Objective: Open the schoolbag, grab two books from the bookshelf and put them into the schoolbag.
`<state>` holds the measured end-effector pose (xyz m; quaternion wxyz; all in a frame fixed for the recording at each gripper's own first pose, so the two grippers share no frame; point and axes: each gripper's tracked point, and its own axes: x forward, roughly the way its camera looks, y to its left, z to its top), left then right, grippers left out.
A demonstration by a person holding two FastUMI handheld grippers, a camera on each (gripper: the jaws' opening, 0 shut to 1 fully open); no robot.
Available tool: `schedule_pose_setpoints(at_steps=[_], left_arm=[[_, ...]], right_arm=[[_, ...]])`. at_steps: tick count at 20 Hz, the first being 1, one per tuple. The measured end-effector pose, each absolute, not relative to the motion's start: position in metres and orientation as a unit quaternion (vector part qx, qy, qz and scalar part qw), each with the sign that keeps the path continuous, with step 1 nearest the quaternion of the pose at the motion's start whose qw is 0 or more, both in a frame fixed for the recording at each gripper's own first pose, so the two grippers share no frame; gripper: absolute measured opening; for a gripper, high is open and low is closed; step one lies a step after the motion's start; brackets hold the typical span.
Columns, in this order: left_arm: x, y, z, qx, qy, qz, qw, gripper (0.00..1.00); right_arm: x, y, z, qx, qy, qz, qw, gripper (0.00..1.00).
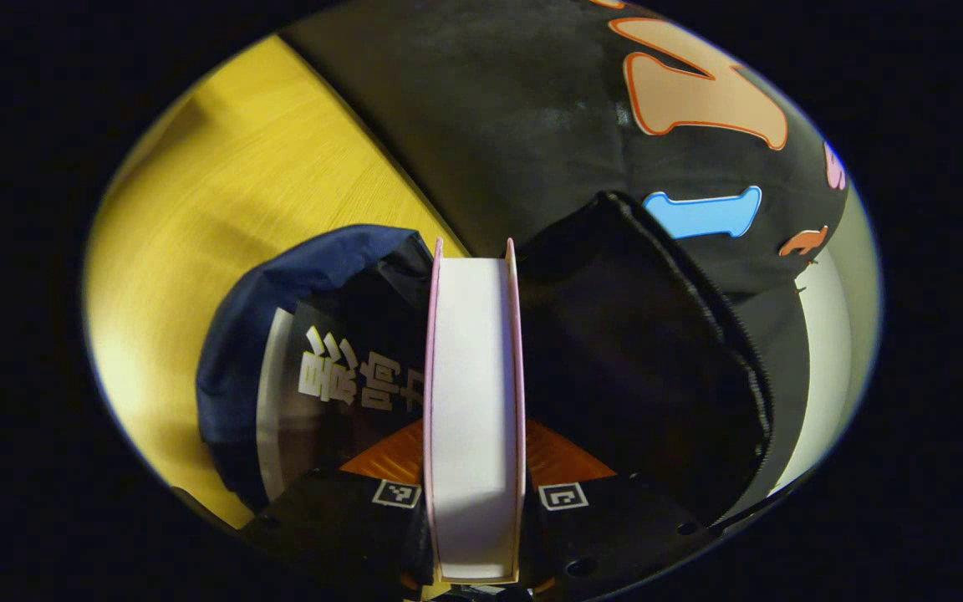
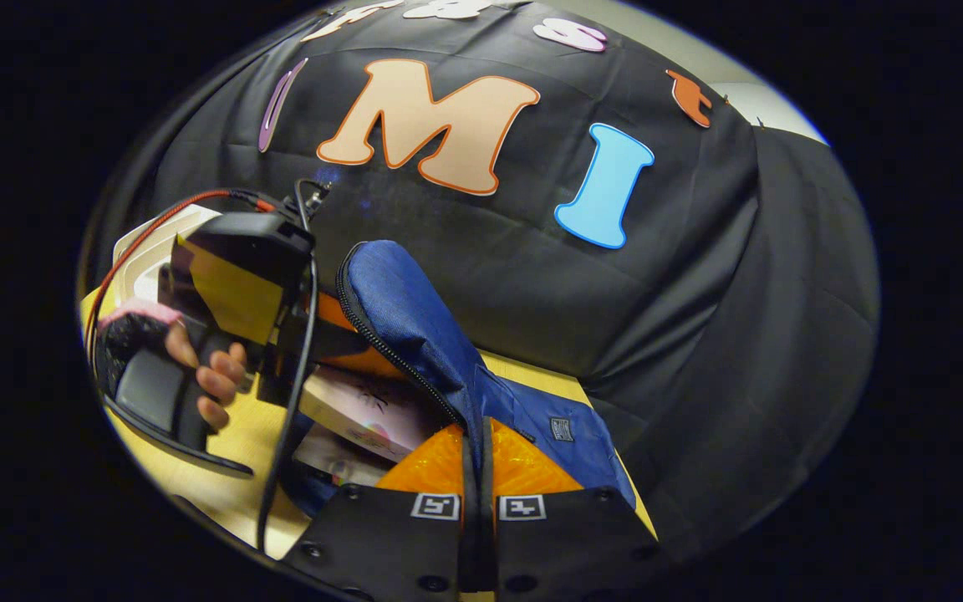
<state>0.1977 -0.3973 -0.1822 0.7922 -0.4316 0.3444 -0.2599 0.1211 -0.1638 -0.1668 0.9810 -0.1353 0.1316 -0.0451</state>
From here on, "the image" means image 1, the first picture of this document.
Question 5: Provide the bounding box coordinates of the black backdrop cloth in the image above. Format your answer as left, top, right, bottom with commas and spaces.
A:
281, 0, 854, 519

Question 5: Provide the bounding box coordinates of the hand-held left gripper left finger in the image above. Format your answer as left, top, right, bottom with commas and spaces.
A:
243, 418, 435, 590

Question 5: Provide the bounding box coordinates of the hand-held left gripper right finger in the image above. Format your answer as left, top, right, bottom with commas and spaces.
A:
523, 418, 721, 599

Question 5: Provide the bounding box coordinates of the pink cover book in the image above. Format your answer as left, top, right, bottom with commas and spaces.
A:
423, 237, 527, 584

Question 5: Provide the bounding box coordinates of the blue schoolbag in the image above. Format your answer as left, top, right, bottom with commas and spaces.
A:
196, 191, 775, 528

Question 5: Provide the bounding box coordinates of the dark cover book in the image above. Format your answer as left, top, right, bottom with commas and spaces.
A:
256, 297, 428, 503

